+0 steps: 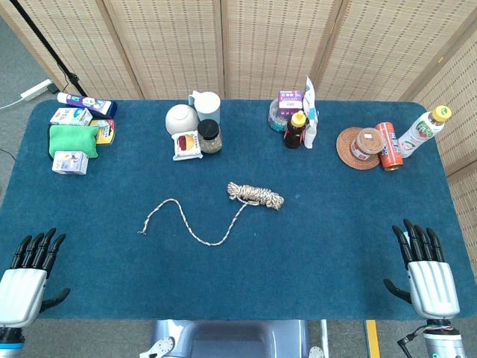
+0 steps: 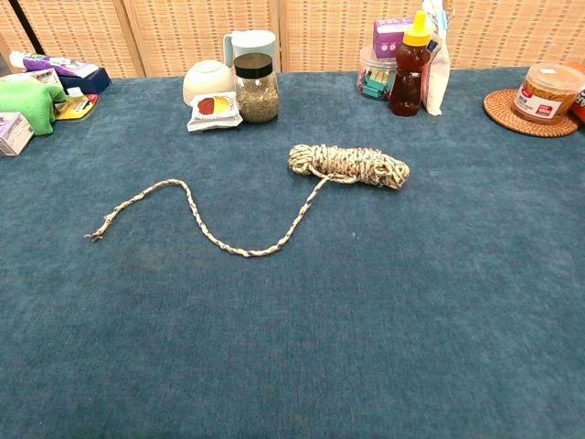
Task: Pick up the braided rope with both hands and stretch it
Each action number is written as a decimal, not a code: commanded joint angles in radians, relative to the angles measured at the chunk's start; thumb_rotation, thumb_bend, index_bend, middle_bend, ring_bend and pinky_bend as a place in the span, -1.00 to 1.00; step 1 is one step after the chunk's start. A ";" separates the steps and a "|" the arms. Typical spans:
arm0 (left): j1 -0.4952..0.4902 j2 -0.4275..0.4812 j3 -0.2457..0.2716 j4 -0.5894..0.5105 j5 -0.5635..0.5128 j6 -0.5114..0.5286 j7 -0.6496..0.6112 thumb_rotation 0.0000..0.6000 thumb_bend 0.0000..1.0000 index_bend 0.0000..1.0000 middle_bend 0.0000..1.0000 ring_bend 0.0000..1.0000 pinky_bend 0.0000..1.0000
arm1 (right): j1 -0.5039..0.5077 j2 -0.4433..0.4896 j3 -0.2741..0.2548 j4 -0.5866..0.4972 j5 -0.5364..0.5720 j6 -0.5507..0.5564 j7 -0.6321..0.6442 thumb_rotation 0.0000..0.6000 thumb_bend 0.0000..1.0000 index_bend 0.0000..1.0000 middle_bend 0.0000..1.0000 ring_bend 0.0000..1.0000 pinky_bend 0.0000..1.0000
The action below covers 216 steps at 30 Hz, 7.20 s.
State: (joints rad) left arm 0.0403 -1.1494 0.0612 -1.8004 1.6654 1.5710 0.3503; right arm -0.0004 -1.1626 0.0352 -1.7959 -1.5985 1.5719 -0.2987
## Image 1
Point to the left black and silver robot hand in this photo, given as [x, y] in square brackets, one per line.
[22, 294]

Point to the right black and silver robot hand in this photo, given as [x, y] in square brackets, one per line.
[434, 287]

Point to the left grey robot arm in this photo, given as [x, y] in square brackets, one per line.
[9, 341]

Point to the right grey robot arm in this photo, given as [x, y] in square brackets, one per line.
[445, 343]

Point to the blue carpet table mat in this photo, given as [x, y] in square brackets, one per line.
[298, 261]

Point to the white purple small box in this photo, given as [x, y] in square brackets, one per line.
[70, 162]

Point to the orange drink can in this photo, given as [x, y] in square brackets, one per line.
[390, 147]

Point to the clear bottle yellow cap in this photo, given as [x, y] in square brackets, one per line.
[421, 130]

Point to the clear tub red label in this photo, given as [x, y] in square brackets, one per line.
[369, 143]

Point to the green folded cloth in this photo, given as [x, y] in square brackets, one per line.
[72, 141]

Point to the round woven coaster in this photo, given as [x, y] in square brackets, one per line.
[344, 147]

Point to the yellow blister package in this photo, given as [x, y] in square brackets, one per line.
[105, 132]

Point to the white blue small carton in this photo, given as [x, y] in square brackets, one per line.
[71, 116]

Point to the white power strip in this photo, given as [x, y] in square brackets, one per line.
[35, 90]

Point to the honey bottle yellow cap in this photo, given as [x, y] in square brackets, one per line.
[295, 134]

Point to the dark blue flat box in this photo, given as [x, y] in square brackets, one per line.
[113, 109]

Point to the black power plug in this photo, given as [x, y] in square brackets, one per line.
[53, 88]

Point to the grey robot torso base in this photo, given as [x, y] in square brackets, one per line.
[231, 339]

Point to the white standing pouch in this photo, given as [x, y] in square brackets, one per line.
[311, 112]

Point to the white snack packet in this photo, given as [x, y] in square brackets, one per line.
[187, 145]

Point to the clear tub of clips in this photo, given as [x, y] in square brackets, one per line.
[276, 119]

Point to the purple cardboard box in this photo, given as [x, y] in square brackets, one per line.
[290, 100]

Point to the white ceramic bowl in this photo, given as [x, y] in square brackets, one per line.
[181, 119]

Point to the glass jar black lid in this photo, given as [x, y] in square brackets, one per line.
[209, 138]

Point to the black tripod stand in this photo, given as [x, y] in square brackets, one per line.
[41, 37]

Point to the light blue mug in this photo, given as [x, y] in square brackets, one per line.
[208, 106]

